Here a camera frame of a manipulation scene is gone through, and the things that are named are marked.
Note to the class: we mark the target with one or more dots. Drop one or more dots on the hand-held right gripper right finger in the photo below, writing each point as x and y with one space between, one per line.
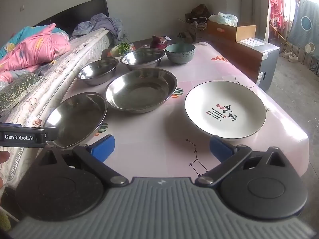
220 149

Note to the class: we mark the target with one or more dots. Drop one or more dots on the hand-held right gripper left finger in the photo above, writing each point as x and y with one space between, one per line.
103 147

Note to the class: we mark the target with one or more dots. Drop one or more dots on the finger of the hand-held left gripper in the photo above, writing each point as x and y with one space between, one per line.
51 134

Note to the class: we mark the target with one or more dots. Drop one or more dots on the shallow steel plate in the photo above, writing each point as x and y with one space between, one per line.
77 119

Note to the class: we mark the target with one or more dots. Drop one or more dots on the large steel basin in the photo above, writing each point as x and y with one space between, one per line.
140 90

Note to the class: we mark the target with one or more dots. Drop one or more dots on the medium steel bowl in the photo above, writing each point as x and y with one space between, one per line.
143 58

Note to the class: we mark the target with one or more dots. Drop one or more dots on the teal ceramic bowl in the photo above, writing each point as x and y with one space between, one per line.
180 53

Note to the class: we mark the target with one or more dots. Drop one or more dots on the person's left hand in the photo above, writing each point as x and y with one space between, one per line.
4 157

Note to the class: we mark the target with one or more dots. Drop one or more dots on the white ceramic plate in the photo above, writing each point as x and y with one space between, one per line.
224 109

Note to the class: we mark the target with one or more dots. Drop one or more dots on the pink printed tablecloth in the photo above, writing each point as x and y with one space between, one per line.
154 134

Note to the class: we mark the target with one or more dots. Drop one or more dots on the white mattress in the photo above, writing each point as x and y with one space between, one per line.
62 62

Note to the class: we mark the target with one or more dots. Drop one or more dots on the small steel bowl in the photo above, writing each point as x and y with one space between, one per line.
97 72

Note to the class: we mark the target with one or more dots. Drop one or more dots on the pink quilt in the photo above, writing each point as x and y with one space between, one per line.
32 47

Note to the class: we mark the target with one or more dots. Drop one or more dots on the grey large carton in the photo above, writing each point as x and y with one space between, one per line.
264 62

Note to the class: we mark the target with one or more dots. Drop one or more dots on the napa cabbage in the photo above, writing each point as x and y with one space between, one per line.
121 48

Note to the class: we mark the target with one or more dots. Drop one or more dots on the pair of sneakers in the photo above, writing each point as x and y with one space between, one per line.
291 56

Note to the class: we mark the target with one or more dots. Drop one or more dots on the brown cardboard box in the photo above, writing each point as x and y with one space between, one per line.
231 31

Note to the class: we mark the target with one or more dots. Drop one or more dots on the red onion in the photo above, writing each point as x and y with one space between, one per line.
159 42

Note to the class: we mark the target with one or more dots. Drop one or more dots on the open cardboard box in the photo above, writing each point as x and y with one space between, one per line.
193 31

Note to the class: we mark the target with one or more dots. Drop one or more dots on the purple crumpled clothes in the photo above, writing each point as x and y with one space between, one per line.
102 23

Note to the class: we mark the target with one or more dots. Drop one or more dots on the dark bed headboard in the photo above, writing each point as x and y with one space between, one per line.
74 15

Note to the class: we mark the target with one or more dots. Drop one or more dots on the wooden broom stick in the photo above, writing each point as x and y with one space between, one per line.
280 35

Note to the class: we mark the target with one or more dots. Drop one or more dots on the light plastic bag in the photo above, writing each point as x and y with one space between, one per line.
224 19

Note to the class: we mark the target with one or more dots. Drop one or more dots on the dark snack bag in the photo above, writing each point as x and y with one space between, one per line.
199 11

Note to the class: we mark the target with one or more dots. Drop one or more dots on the blue hanging blanket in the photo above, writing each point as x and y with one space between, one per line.
305 27

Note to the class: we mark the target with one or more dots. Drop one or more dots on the pink hanging garment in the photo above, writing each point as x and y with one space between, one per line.
276 7

